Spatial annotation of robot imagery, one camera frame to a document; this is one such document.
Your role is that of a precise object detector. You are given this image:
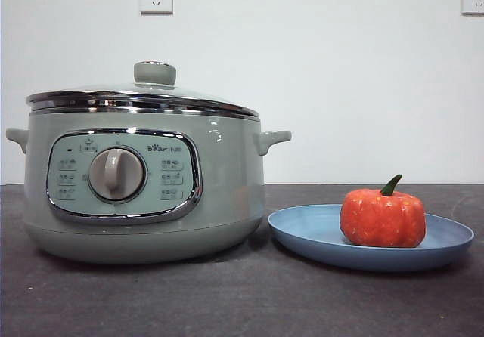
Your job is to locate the glass lid with green knob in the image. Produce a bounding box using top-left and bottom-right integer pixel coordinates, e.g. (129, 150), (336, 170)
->
(25, 60), (261, 118)

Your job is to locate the blue round plate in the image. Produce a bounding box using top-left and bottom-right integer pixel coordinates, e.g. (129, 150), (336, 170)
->
(267, 203), (475, 273)

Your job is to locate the pale green electric steamer pot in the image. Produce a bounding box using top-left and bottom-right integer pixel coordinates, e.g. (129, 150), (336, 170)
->
(5, 108), (293, 265)

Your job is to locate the orange pumpkin with green stem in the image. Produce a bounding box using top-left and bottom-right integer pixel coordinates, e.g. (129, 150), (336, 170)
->
(339, 174), (427, 248)

